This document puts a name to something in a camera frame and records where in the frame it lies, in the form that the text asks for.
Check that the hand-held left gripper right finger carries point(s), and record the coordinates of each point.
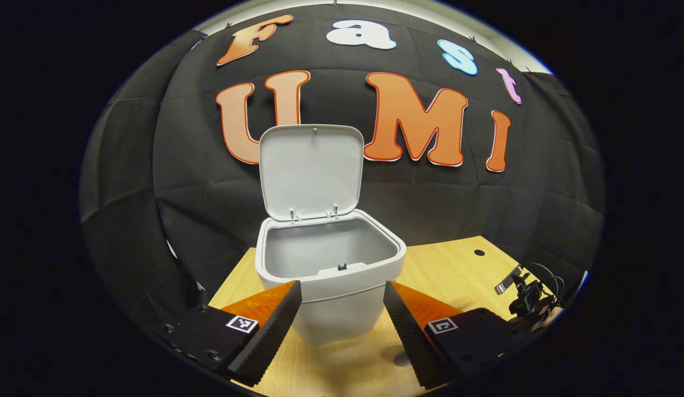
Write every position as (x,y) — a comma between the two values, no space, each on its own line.
(410,339)

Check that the white desktop garbage bin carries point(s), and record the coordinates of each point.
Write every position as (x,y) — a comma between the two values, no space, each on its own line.
(330,309)

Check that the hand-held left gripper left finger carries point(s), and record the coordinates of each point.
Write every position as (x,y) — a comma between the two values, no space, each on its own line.
(270,333)

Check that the wooden desktop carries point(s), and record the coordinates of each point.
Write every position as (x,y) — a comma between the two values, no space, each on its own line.
(457,270)

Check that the black backdrop cloth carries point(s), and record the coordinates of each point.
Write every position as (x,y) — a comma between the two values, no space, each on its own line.
(430,204)

